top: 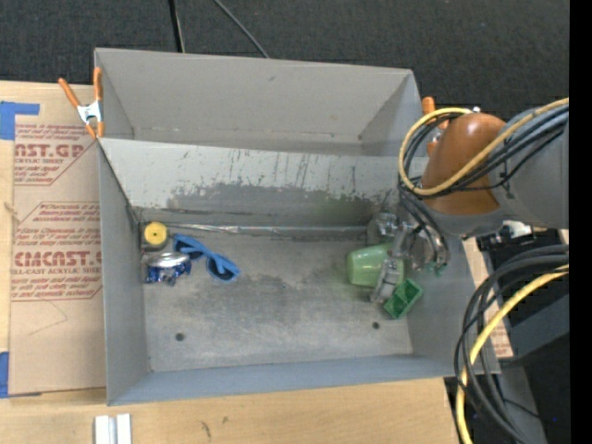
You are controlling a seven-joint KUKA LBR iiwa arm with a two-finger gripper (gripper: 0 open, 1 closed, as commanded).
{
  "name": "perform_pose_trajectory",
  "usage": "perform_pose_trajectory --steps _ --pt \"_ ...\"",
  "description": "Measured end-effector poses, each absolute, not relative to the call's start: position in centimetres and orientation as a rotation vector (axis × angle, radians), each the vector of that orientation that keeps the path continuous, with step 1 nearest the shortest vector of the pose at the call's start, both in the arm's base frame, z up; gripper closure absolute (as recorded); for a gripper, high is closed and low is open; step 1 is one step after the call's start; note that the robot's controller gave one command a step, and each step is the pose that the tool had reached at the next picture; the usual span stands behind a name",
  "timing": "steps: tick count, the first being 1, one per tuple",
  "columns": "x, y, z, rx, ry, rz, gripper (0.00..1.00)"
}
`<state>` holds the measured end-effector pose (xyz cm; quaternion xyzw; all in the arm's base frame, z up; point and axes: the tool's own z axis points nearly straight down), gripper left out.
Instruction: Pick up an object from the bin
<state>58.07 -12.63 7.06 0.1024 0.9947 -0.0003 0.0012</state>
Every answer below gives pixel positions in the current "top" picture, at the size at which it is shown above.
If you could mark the black cylinder on white bracket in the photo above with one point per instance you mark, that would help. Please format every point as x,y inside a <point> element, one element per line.
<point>515,229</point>

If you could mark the crushed blue and silver can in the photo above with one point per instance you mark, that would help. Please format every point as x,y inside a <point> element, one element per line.
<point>164,266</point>

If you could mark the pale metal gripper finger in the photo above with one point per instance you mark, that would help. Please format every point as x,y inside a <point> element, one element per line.
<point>396,275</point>
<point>380,289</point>

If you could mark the green open box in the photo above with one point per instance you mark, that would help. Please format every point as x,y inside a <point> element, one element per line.
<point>403,299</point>

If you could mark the light green cup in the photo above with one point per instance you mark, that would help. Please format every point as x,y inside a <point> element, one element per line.
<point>365,266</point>

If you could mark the blue sunglasses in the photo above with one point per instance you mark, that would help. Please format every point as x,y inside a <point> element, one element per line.
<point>217,262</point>

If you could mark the brown cardboard board, red print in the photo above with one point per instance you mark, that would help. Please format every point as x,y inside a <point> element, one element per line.
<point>55,331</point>

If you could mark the yellow round roll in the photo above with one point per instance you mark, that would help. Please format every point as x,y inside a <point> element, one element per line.
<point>155,234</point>

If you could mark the grey metal bin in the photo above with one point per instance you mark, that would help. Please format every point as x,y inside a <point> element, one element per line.
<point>277,322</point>

